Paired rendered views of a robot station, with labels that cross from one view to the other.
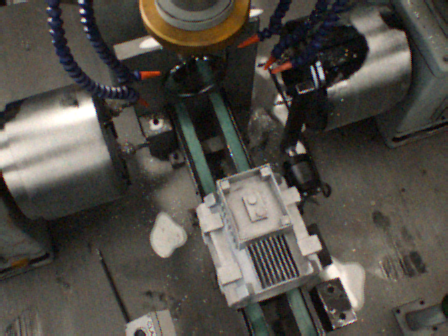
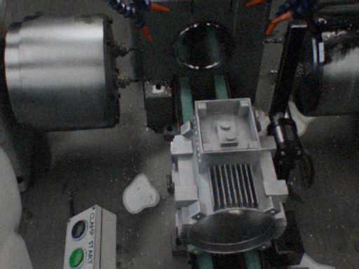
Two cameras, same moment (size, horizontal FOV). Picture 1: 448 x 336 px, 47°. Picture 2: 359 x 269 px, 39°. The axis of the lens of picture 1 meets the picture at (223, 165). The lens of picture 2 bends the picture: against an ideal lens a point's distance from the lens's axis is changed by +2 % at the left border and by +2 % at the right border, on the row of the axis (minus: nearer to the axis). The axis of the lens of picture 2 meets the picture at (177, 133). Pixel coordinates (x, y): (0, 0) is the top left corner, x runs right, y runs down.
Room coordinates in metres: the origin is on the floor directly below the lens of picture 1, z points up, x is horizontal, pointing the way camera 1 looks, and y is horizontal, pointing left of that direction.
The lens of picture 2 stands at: (-0.30, -0.13, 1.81)
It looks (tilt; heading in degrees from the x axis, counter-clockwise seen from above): 50 degrees down; 16
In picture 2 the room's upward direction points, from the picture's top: straight up
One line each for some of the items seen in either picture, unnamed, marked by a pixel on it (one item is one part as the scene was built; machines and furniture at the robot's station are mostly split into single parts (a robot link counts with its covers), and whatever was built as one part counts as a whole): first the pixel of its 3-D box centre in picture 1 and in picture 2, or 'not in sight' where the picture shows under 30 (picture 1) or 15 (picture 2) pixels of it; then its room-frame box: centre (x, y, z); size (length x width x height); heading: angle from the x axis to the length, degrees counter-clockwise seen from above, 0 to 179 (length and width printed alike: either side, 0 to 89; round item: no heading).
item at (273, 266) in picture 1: (258, 241); (224, 185); (0.24, -0.07, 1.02); 0.20 x 0.19 x 0.19; 19
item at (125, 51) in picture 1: (187, 66); (199, 44); (0.67, 0.08, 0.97); 0.30 x 0.11 x 0.34; 109
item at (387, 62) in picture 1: (351, 63); (356, 57); (0.64, -0.28, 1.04); 0.41 x 0.25 x 0.25; 109
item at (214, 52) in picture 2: (195, 78); (202, 47); (0.61, 0.06, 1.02); 0.15 x 0.02 x 0.15; 109
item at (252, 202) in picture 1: (253, 208); (225, 136); (0.28, -0.06, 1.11); 0.12 x 0.11 x 0.07; 19
